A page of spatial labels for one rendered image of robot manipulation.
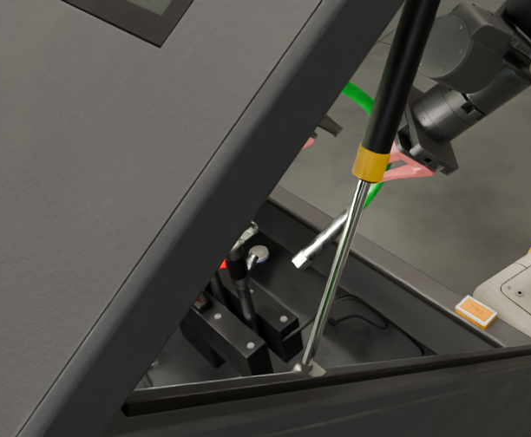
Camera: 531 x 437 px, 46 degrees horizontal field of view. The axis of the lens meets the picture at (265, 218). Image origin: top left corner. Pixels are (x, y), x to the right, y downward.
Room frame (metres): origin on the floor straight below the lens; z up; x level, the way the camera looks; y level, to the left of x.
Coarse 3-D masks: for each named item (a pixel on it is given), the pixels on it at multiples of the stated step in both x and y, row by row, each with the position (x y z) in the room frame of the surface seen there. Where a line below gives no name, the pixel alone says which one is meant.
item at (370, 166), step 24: (408, 0) 0.31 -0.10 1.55; (432, 0) 0.31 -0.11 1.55; (408, 24) 0.31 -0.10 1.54; (432, 24) 0.31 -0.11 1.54; (408, 48) 0.30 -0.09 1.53; (384, 72) 0.31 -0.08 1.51; (408, 72) 0.30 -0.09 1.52; (384, 96) 0.30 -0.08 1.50; (408, 96) 0.30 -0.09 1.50; (384, 120) 0.29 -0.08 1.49; (360, 144) 0.30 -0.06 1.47; (384, 144) 0.29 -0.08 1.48; (360, 168) 0.29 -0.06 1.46; (384, 168) 0.29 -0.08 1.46; (360, 192) 0.29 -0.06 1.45; (360, 216) 0.29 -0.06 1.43; (336, 264) 0.28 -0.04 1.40; (336, 288) 0.27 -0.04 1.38; (312, 336) 0.27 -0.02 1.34; (312, 360) 0.26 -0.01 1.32
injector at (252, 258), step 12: (240, 240) 0.60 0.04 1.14; (240, 252) 0.59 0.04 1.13; (228, 264) 0.59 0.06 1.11; (240, 264) 0.58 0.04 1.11; (252, 264) 0.60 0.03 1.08; (240, 276) 0.58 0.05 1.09; (240, 288) 0.59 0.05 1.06; (240, 300) 0.59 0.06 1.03; (252, 312) 0.59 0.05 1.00; (252, 324) 0.59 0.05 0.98
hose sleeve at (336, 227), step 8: (344, 216) 0.54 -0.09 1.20; (336, 224) 0.54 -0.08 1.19; (320, 232) 0.54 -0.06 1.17; (328, 232) 0.54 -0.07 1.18; (336, 232) 0.53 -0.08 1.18; (312, 240) 0.54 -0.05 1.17; (320, 240) 0.53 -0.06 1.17; (328, 240) 0.53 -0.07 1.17; (304, 248) 0.54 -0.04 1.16; (312, 248) 0.53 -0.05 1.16; (320, 248) 0.53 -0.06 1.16; (312, 256) 0.53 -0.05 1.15
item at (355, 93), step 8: (344, 88) 0.54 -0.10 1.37; (352, 88) 0.54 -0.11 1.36; (360, 88) 0.55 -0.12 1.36; (352, 96) 0.54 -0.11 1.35; (360, 96) 0.54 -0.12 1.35; (368, 96) 0.55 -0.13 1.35; (360, 104) 0.55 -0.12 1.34; (368, 104) 0.54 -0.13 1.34; (368, 112) 0.55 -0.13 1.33; (376, 184) 0.55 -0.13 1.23; (368, 192) 0.55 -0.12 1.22; (376, 192) 0.55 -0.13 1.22; (368, 200) 0.54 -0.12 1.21
